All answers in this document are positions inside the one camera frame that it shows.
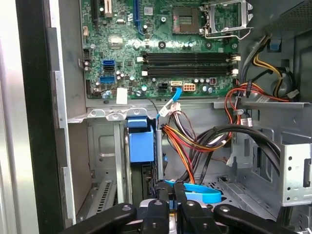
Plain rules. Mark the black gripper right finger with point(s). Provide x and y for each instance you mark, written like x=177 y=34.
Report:
x=192 y=217

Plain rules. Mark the grey metal drive cage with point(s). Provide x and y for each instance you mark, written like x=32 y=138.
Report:
x=296 y=170

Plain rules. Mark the grey metal disk bay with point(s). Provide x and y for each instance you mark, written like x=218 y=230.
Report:
x=104 y=151

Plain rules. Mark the CPU socket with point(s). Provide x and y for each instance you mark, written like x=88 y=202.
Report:
x=185 y=20

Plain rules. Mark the black expansion slot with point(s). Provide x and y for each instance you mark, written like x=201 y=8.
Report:
x=95 y=12

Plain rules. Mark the hard disk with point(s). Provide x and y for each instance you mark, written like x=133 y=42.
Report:
x=141 y=146

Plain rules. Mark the black open PC case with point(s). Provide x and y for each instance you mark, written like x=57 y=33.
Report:
x=36 y=97

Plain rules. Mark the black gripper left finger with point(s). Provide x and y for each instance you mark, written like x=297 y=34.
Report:
x=156 y=217

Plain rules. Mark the blue SATA port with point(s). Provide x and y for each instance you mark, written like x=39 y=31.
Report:
x=108 y=62
x=107 y=79

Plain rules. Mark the metal socket cover frame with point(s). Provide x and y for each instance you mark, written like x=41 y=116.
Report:
x=228 y=28

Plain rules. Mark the RAM slot white clips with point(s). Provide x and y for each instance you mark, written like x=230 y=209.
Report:
x=187 y=61
x=187 y=73

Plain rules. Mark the blue expansion slot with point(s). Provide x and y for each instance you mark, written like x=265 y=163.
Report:
x=136 y=17

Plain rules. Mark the white paper sticker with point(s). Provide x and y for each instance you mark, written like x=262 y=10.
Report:
x=122 y=96

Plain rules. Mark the beige short expansion slot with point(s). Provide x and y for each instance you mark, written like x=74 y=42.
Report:
x=108 y=8

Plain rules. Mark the green motherboard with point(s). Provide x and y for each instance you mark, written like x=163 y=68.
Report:
x=156 y=29

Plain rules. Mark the grey power supply unit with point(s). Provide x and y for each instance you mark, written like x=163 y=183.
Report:
x=287 y=14

